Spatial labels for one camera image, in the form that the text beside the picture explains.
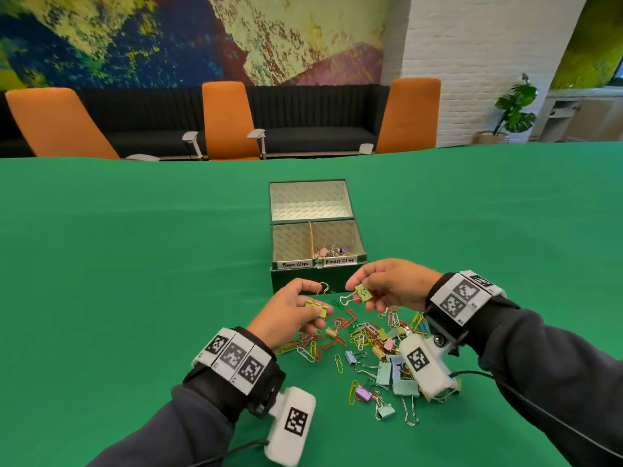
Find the person's left hand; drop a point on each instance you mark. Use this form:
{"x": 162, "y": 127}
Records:
{"x": 282, "y": 318}

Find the person's right hand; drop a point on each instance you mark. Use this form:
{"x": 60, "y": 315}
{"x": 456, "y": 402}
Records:
{"x": 399, "y": 284}

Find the light green smiley binder clip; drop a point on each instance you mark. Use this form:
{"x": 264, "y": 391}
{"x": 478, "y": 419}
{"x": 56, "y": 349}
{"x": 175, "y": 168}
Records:
{"x": 363, "y": 292}

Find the yellow green binder clip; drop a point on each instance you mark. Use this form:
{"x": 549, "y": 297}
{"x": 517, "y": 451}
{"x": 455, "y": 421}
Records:
{"x": 320, "y": 308}

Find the dark green divided box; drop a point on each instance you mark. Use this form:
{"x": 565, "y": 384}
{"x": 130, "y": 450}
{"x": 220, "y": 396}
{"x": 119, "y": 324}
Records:
{"x": 316, "y": 279}

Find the pile of coloured paper clips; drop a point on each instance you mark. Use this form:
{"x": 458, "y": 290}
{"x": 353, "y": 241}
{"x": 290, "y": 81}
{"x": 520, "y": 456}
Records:
{"x": 340, "y": 325}

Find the heap of sorted binder clips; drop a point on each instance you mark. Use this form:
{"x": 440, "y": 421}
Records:
{"x": 333, "y": 251}

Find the person's left forearm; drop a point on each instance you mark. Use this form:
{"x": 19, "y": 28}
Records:
{"x": 185, "y": 432}

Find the person's right forearm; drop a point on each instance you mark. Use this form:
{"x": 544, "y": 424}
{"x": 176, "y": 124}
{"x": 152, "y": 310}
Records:
{"x": 559, "y": 374}

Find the left wrist marker band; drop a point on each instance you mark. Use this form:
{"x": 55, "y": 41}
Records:
{"x": 233, "y": 357}

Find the wrist marker band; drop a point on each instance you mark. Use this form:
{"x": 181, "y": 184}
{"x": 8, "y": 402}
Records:
{"x": 233, "y": 357}
{"x": 462, "y": 296}

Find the right wrist marker band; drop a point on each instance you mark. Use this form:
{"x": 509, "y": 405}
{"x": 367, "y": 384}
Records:
{"x": 462, "y": 296}

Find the orange chair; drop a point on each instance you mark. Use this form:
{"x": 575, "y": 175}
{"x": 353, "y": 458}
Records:
{"x": 58, "y": 123}
{"x": 226, "y": 119}
{"x": 411, "y": 116}

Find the green table cloth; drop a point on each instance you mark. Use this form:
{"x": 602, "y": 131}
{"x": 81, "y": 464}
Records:
{"x": 121, "y": 248}

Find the black bench sofa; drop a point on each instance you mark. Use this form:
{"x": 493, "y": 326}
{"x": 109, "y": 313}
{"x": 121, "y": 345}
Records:
{"x": 316, "y": 116}

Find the potted green plant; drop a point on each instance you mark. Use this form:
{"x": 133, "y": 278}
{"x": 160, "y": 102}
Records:
{"x": 516, "y": 106}

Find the white shelf unit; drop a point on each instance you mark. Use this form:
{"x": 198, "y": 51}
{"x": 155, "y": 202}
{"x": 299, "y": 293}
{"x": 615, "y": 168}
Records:
{"x": 584, "y": 116}

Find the dark framed window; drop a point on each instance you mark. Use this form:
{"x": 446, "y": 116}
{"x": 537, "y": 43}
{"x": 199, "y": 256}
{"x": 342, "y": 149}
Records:
{"x": 618, "y": 75}

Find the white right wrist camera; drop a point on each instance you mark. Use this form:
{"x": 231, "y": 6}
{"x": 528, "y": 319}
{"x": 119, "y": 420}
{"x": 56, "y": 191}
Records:
{"x": 423, "y": 364}

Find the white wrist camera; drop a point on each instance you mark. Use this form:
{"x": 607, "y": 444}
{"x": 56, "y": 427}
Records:
{"x": 292, "y": 423}
{"x": 423, "y": 364}

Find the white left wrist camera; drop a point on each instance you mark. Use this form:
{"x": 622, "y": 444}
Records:
{"x": 292, "y": 423}

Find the colourful wall mural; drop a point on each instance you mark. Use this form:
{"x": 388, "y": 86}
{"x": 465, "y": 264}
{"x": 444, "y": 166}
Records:
{"x": 170, "y": 38}

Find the green yellow wall painting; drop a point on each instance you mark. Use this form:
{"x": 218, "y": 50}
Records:
{"x": 589, "y": 38}

